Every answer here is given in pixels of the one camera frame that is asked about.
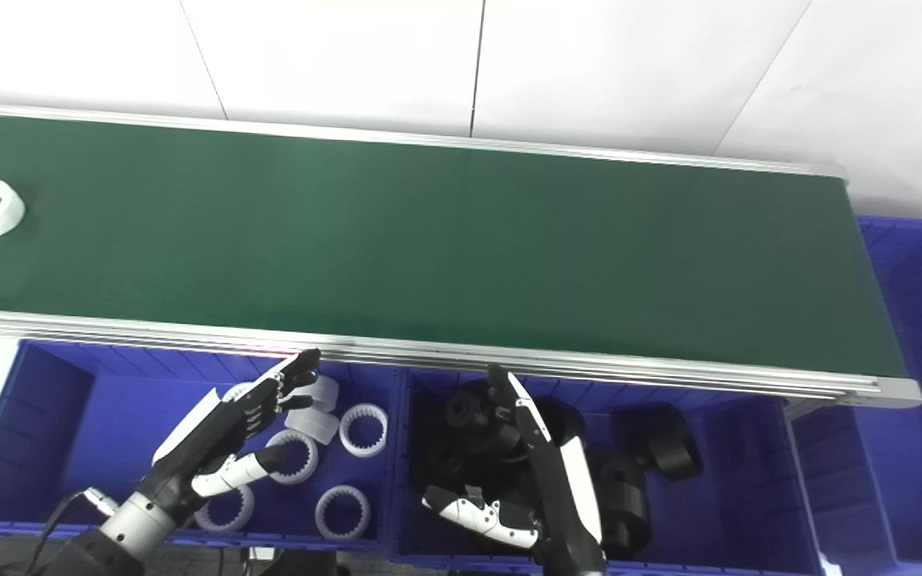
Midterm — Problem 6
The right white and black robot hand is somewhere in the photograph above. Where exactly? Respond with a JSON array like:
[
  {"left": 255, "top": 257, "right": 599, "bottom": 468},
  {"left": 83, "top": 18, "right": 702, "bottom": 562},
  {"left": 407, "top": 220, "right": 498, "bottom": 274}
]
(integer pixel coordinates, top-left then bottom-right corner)
[{"left": 422, "top": 365, "right": 608, "bottom": 574}]

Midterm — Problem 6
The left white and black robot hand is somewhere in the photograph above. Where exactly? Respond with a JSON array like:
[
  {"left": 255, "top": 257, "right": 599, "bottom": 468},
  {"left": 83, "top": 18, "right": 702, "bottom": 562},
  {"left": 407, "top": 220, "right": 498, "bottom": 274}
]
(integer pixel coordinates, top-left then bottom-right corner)
[{"left": 141, "top": 349, "right": 323, "bottom": 522}]

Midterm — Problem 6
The black plastic coupling part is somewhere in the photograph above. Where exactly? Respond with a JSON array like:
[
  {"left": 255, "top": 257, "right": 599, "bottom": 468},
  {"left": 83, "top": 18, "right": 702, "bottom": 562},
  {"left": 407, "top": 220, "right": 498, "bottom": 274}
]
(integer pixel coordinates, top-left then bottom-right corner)
[
  {"left": 625, "top": 403, "right": 704, "bottom": 482},
  {"left": 591, "top": 454, "right": 654, "bottom": 561},
  {"left": 427, "top": 440, "right": 471, "bottom": 489},
  {"left": 443, "top": 390, "right": 495, "bottom": 437},
  {"left": 537, "top": 396, "right": 590, "bottom": 449},
  {"left": 473, "top": 424, "right": 527, "bottom": 470}
]

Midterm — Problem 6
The blue plastic bin with white parts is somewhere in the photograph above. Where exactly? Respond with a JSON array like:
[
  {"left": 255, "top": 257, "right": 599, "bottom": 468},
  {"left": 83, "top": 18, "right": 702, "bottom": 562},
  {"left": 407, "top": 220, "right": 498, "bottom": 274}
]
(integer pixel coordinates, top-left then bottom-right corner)
[{"left": 0, "top": 339, "right": 403, "bottom": 554}]

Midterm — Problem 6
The blue plastic bin with black parts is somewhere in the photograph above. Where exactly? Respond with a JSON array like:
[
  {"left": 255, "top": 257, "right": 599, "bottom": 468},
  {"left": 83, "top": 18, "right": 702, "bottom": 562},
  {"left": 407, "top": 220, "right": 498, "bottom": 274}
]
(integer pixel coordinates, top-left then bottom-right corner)
[{"left": 391, "top": 366, "right": 824, "bottom": 576}]

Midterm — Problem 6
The empty blue plastic bin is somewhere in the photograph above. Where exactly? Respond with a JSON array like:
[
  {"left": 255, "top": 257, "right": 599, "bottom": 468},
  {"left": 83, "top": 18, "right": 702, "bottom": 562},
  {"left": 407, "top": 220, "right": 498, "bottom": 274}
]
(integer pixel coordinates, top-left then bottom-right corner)
[{"left": 788, "top": 214, "right": 922, "bottom": 576}]

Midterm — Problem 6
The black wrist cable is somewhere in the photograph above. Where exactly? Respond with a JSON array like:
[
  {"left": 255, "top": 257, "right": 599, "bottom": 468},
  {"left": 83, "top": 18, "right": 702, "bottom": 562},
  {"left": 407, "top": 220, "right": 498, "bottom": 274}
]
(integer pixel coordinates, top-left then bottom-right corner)
[{"left": 25, "top": 486, "right": 119, "bottom": 576}]

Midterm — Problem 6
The green conveyor belt with aluminium frame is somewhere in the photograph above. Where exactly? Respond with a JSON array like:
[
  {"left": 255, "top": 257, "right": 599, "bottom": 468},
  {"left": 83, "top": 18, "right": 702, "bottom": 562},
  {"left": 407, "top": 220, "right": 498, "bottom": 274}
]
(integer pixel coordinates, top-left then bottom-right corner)
[{"left": 0, "top": 102, "right": 922, "bottom": 410}]

